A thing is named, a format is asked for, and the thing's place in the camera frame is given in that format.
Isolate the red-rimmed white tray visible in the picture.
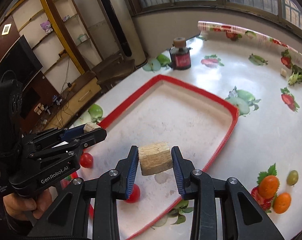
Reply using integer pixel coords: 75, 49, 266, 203
73, 74, 239, 239

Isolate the purple plush toy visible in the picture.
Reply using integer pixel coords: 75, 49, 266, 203
40, 21, 53, 33

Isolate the fruit-print tablecloth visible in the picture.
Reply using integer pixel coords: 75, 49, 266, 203
73, 21, 302, 240

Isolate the wooden wall shelf unit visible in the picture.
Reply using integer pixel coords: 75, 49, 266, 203
12, 0, 104, 85

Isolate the wooden television cabinet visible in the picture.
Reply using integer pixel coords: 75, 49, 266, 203
33, 71, 101, 130

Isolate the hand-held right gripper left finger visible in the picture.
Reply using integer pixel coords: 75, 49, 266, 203
27, 145, 141, 240

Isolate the green grape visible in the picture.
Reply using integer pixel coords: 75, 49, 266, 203
287, 170, 299, 186

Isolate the large beige fibrous block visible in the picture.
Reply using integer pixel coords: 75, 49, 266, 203
138, 142, 173, 176

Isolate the red cherry tomato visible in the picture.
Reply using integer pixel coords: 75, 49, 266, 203
124, 184, 141, 204
80, 152, 94, 168

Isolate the dark red jar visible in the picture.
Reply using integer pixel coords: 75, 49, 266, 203
169, 46, 192, 70

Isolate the tall beige air conditioner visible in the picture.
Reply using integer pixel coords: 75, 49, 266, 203
89, 0, 147, 68

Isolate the black television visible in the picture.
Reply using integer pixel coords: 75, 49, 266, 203
0, 35, 44, 93

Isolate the dark wooden bench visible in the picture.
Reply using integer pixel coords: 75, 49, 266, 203
91, 55, 136, 85

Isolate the orange tangerine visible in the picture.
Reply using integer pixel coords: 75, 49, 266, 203
273, 192, 291, 214
259, 175, 279, 198

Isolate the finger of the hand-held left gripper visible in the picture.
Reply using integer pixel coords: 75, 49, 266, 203
27, 128, 107, 164
23, 126, 87, 145

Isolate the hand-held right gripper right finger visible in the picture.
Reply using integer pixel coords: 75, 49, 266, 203
171, 145, 285, 240

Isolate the green leafy vegetable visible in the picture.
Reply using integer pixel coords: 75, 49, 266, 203
288, 65, 302, 86

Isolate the person's left hand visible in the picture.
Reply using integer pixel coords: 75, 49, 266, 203
3, 189, 52, 222

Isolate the brown tape roll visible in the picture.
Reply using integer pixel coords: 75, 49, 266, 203
173, 37, 187, 48

